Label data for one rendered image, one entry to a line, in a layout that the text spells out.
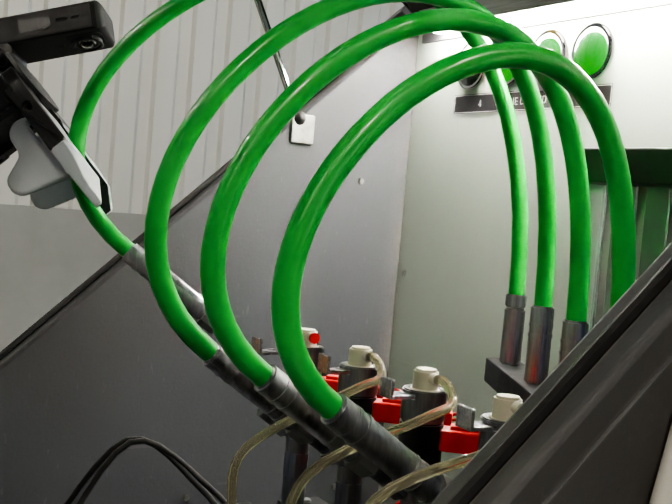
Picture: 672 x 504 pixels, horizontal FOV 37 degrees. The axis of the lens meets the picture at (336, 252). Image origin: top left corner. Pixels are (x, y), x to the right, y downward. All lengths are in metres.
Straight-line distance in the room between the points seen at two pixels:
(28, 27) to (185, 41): 6.58
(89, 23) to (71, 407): 0.39
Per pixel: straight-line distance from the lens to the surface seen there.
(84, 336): 1.04
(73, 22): 0.87
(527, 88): 0.77
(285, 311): 0.49
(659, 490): 0.49
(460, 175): 1.09
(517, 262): 0.88
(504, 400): 0.57
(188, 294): 0.83
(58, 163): 0.82
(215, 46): 7.50
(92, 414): 1.06
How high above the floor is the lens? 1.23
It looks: 3 degrees down
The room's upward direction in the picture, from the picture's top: 5 degrees clockwise
